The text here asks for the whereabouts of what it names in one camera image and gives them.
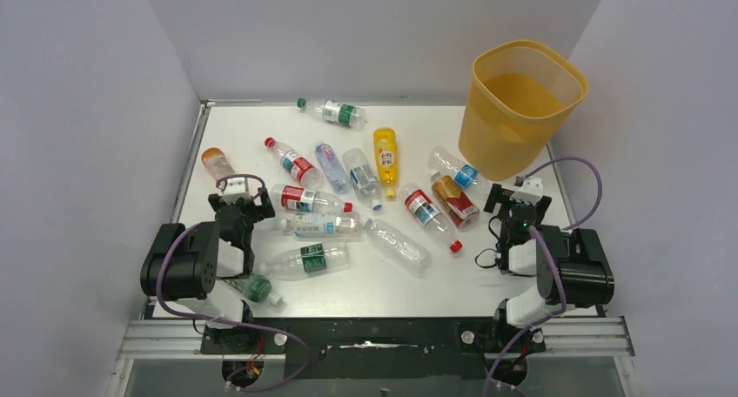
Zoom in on amber tea bottle red label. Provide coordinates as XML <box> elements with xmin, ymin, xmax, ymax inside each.
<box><xmin>429</xmin><ymin>170</ymin><xmax>480</xmax><ymax>230</ymax></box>

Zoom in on floral white blue label bottle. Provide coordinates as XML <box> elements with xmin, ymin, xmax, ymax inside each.
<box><xmin>278</xmin><ymin>212</ymin><xmax>362</xmax><ymax>240</ymax></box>

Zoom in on dark green label clear bottle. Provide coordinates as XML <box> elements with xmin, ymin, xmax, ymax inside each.
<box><xmin>256</xmin><ymin>241</ymin><xmax>351</xmax><ymax>281</ymax></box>

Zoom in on red cap red blue bottle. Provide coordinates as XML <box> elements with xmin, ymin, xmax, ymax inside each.
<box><xmin>400</xmin><ymin>182</ymin><xmax>463</xmax><ymax>253</ymax></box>

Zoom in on large clear unlabelled bottle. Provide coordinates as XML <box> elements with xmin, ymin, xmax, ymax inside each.
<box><xmin>362</xmin><ymin>218</ymin><xmax>431</xmax><ymax>278</ymax></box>

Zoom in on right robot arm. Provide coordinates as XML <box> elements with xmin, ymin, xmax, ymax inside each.
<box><xmin>484</xmin><ymin>178</ymin><xmax>615</xmax><ymax>351</ymax></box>

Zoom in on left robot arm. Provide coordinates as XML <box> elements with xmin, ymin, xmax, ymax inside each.
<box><xmin>139</xmin><ymin>186</ymin><xmax>275</xmax><ymax>330</ymax></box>

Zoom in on yellow plastic waste bin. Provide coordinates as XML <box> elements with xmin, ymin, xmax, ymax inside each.
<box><xmin>458</xmin><ymin>40</ymin><xmax>588</xmax><ymax>180</ymax></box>

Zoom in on red label bottle lying sideways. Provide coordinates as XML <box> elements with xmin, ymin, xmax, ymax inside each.
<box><xmin>271</xmin><ymin>184</ymin><xmax>353</xmax><ymax>215</ymax></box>

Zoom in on small blue label bottle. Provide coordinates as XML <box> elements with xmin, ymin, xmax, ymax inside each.
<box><xmin>427</xmin><ymin>146</ymin><xmax>491</xmax><ymax>199</ymax></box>

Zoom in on orange cap bottle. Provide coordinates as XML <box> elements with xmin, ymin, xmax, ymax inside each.
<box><xmin>201</xmin><ymin>147</ymin><xmax>236</xmax><ymax>181</ymax></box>

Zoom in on red cap red label bottle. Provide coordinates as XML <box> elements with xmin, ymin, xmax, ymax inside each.
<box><xmin>265</xmin><ymin>138</ymin><xmax>325</xmax><ymax>190</ymax></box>

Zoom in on green label bottle near front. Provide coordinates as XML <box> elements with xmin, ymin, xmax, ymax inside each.
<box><xmin>225</xmin><ymin>274</ymin><xmax>284</xmax><ymax>308</ymax></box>

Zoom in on clear blue pink label bottle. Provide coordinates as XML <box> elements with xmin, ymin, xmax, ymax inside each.
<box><xmin>314</xmin><ymin>140</ymin><xmax>350</xmax><ymax>195</ymax></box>

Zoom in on white cap blue label bottle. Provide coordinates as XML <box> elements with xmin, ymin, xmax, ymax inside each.
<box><xmin>342</xmin><ymin>148</ymin><xmax>383</xmax><ymax>211</ymax></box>

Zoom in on yellow juice bottle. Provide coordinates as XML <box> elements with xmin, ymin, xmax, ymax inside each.
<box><xmin>373</xmin><ymin>127</ymin><xmax>399</xmax><ymax>200</ymax></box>

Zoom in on green cap bottle at back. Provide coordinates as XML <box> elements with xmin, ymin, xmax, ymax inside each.
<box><xmin>296</xmin><ymin>98</ymin><xmax>367</xmax><ymax>131</ymax></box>

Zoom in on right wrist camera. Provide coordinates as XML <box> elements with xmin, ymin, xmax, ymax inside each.
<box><xmin>511</xmin><ymin>176</ymin><xmax>544</xmax><ymax>205</ymax></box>

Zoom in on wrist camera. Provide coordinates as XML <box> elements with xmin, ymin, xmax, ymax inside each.
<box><xmin>511</xmin><ymin>176</ymin><xmax>544</xmax><ymax>205</ymax></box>
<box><xmin>217</xmin><ymin>174</ymin><xmax>252</xmax><ymax>204</ymax></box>

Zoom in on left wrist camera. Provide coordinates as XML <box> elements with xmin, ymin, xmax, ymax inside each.
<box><xmin>217</xmin><ymin>174</ymin><xmax>252</xmax><ymax>204</ymax></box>

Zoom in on aluminium frame rail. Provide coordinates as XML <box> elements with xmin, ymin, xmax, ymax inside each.
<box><xmin>109</xmin><ymin>312</ymin><xmax>641</xmax><ymax>396</ymax></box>

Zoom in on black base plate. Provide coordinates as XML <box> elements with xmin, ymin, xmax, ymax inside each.
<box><xmin>200</xmin><ymin>317</ymin><xmax>547</xmax><ymax>383</ymax></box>

